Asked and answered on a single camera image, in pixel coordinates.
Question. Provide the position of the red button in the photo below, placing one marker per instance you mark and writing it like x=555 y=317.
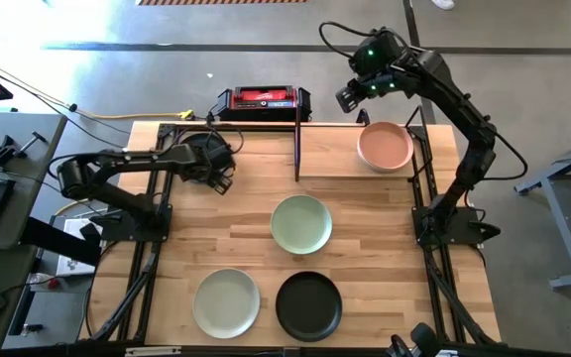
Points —
x=54 y=284

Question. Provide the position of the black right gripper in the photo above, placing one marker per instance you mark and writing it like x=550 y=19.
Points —
x=379 y=64

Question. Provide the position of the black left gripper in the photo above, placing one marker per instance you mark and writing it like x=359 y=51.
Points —
x=206 y=161

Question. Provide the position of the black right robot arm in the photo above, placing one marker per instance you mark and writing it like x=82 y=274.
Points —
x=469 y=119

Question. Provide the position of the white paper box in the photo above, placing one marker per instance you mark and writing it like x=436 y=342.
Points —
x=79 y=228

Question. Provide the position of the pale green plate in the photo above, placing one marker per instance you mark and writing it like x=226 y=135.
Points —
x=301 y=224

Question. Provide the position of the person's shoe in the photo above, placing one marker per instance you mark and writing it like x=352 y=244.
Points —
x=443 y=4

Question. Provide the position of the light grey plate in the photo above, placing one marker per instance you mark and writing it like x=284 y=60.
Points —
x=226 y=303

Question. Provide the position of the pink plate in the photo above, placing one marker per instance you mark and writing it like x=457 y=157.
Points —
x=385 y=146

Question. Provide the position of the black rounded object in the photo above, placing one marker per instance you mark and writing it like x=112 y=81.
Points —
x=424 y=337

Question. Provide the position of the black aluminium rig frame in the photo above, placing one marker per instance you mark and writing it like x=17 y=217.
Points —
x=246 y=127

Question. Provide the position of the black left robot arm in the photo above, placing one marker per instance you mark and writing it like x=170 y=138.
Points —
x=117 y=161

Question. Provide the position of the red and black toolbox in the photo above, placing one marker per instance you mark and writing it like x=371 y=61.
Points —
x=265 y=106

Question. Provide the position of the black desk clamp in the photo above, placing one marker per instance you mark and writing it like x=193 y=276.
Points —
x=3 y=154

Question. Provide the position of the black angled bar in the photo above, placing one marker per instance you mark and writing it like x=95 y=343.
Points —
x=57 y=240

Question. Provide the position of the grey metal stand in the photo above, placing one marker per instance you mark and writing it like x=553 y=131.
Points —
x=560 y=233

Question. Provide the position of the black plate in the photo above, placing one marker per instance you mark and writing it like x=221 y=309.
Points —
x=308 y=306

